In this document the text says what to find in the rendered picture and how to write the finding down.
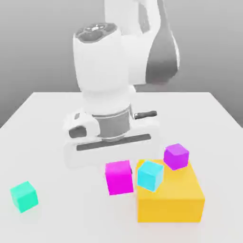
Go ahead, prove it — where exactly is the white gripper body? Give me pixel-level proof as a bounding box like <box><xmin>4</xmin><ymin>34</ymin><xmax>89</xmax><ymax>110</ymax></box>
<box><xmin>63</xmin><ymin>123</ymin><xmax>160</xmax><ymax>169</ymax></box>

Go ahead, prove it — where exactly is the small magenta cube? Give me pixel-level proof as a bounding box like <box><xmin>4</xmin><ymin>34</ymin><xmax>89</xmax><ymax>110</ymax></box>
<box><xmin>105</xmin><ymin>160</ymin><xmax>134</xmax><ymax>196</ymax></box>

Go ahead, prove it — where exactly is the small cyan cube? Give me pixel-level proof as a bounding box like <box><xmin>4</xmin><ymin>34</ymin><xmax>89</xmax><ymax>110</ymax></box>
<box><xmin>137</xmin><ymin>160</ymin><xmax>164</xmax><ymax>192</ymax></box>

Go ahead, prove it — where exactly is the small purple cube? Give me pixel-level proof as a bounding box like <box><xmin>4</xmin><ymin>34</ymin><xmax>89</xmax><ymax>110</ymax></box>
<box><xmin>163</xmin><ymin>143</ymin><xmax>190</xmax><ymax>171</ymax></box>

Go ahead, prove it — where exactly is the small teal cube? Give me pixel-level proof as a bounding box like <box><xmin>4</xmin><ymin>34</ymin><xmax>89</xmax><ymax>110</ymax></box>
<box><xmin>9</xmin><ymin>180</ymin><xmax>39</xmax><ymax>214</ymax></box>

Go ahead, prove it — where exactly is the large yellow box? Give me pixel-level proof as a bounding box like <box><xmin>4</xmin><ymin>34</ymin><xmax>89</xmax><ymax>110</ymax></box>
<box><xmin>136</xmin><ymin>159</ymin><xmax>206</xmax><ymax>223</ymax></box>

